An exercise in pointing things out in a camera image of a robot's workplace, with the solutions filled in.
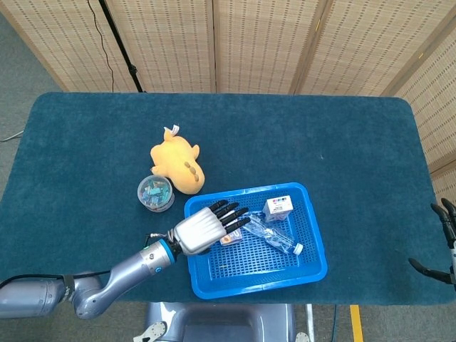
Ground thin black cable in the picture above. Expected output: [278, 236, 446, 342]
[87, 0, 115, 93]

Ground teal table cloth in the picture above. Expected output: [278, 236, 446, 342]
[0, 91, 440, 306]

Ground white floor cable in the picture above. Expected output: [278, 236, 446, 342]
[0, 130, 24, 143]

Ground white metal bar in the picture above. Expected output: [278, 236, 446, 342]
[305, 304, 316, 342]

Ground black tripod pole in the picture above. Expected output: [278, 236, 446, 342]
[98, 0, 147, 93]

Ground bamboo screen panel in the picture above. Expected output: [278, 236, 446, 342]
[105, 0, 217, 93]
[212, 0, 323, 95]
[294, 0, 456, 96]
[393, 31, 456, 218]
[0, 0, 142, 93]

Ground blue perforated plastic basket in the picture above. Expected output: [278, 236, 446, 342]
[183, 182, 328, 300]

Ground white milk carton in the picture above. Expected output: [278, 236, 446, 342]
[262, 195, 295, 223]

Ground clear plastic water bottle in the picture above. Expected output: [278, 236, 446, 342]
[244, 212, 304, 255]

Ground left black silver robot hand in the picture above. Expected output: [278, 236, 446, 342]
[172, 199, 252, 257]

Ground clear jar of binder clips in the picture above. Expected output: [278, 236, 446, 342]
[137, 174, 175, 213]

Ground purple juice carton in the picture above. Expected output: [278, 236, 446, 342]
[219, 227, 244, 247]

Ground yellow plush dinosaur toy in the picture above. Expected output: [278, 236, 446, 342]
[149, 124, 206, 196]

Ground yellow floor tape strip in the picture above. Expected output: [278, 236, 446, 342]
[349, 304, 364, 342]

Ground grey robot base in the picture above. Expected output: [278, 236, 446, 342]
[133, 301, 311, 342]

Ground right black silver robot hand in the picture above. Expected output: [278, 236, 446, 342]
[408, 197, 456, 285]

